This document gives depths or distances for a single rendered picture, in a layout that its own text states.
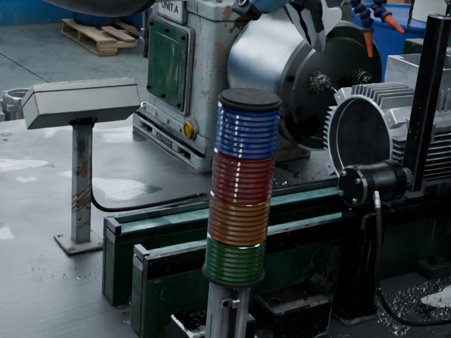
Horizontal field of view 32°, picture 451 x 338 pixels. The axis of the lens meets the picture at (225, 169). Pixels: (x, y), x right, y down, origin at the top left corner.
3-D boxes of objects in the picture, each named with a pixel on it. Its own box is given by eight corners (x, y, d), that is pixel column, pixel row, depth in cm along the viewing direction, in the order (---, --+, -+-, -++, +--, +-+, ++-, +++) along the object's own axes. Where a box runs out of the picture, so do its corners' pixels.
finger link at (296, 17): (342, 35, 124) (325, -16, 119) (314, 55, 123) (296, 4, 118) (329, 31, 127) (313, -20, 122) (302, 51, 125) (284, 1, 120)
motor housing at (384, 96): (401, 164, 147) (419, 65, 141) (478, 204, 132) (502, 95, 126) (315, 178, 138) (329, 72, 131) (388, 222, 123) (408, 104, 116)
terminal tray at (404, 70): (431, 92, 139) (439, 51, 136) (478, 109, 130) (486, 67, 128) (379, 96, 133) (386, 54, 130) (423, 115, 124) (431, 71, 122)
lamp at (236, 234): (245, 216, 83) (249, 176, 81) (278, 240, 78) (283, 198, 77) (196, 225, 80) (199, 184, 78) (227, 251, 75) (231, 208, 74)
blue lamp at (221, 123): (254, 135, 80) (258, 92, 78) (288, 155, 75) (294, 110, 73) (202, 141, 77) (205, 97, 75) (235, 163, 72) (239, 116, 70)
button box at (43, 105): (126, 120, 132) (119, 90, 133) (142, 106, 126) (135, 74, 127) (26, 131, 123) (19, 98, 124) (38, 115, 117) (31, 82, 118)
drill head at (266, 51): (280, 99, 184) (292, -10, 175) (386, 151, 156) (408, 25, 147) (186, 108, 171) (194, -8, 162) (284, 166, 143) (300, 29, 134)
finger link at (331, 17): (355, 39, 122) (338, -13, 117) (326, 60, 120) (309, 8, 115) (342, 35, 124) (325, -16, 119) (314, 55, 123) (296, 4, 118)
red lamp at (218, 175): (249, 176, 81) (254, 135, 80) (283, 198, 77) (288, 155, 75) (199, 184, 78) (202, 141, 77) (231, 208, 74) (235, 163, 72)
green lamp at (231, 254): (241, 254, 85) (245, 216, 83) (274, 280, 80) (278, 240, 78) (193, 265, 81) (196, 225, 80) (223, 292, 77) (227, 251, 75)
